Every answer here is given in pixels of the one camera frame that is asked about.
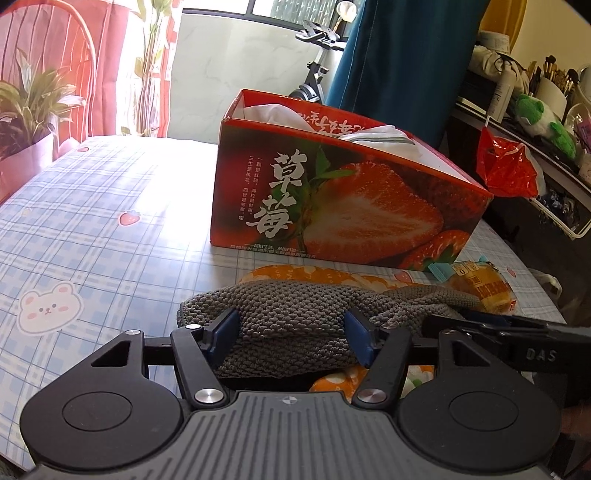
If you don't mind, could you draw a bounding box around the red plastic bag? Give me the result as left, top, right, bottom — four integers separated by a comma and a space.
475, 127, 546, 198

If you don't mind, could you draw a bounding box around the dark framed window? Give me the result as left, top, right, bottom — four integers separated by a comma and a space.
247, 0, 365, 23

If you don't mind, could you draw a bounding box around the yellow curtain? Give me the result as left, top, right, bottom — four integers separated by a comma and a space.
478, 0, 527, 42

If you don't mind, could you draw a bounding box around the white wire rack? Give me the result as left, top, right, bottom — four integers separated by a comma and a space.
529, 196, 591, 241

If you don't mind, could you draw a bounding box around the white cloth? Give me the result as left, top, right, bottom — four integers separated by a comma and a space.
233, 104, 421, 155

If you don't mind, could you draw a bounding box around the black exercise bike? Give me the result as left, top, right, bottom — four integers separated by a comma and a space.
288, 21, 348, 104

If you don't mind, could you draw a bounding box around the grey knitted cloth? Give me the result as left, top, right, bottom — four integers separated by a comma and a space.
178, 282, 495, 379

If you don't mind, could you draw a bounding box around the dark side desk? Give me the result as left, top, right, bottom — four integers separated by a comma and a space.
445, 95, 591, 278

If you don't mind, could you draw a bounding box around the orange floral cloth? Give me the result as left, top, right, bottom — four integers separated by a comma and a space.
238, 265, 444, 398

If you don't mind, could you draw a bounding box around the person's right hand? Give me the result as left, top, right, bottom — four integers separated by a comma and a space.
560, 405, 591, 439

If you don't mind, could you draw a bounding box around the red strawberry print cardboard box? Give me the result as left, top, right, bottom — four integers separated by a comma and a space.
210, 89, 495, 271

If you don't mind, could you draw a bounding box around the green and white plush toy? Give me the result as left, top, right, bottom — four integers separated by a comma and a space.
513, 93, 578, 161

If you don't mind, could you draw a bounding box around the white brush holder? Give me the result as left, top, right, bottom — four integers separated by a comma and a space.
536, 76, 573, 118

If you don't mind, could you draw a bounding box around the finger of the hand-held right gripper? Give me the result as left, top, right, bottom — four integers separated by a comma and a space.
422, 310, 513, 356

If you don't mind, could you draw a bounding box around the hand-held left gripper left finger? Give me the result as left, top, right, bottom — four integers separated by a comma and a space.
76, 308, 242, 407

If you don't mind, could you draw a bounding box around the dark blue curtain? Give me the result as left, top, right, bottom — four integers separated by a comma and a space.
325, 0, 490, 148

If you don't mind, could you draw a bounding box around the tall white bottle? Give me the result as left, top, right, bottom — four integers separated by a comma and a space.
488, 69, 515, 123

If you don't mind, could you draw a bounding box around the beige cloth bag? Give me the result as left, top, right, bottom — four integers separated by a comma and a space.
468, 44, 529, 93

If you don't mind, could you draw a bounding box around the yellow snack packet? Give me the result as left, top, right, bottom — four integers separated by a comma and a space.
450, 259, 515, 315

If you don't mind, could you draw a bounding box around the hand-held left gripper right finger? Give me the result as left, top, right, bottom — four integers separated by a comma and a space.
344, 308, 527, 409

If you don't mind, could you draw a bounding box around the white cylindrical object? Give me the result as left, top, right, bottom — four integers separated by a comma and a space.
478, 31, 512, 54

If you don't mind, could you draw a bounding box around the bunch of makeup brushes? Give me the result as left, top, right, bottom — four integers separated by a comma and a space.
526, 55, 580, 90

